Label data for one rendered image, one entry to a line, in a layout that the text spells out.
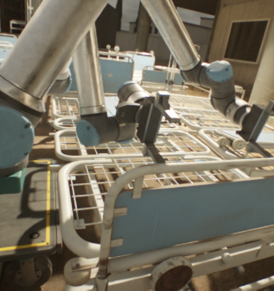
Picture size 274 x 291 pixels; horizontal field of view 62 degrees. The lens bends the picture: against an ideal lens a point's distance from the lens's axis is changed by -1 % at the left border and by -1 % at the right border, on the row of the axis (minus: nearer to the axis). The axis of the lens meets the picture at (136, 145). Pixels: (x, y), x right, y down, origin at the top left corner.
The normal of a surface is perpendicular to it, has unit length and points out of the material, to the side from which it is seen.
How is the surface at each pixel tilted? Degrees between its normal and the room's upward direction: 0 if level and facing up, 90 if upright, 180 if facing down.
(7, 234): 0
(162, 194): 90
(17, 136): 94
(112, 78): 90
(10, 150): 94
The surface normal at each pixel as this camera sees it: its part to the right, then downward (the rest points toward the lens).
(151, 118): 0.30, 0.56
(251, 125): -0.93, 0.02
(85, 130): -0.66, 0.29
